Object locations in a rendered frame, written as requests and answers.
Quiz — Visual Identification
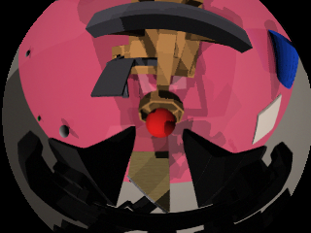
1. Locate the blue cup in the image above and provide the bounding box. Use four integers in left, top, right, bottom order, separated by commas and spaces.
268, 30, 299, 89

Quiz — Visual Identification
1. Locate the grey ball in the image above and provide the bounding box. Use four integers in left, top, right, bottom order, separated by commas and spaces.
59, 124, 70, 139

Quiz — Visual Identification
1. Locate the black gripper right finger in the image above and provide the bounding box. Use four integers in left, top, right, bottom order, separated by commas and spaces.
183, 129, 267, 209

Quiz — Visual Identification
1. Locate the red ball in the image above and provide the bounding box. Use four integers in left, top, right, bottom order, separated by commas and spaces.
147, 108, 175, 139

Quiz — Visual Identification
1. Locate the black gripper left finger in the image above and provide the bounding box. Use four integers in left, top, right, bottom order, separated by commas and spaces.
48, 125, 136, 207

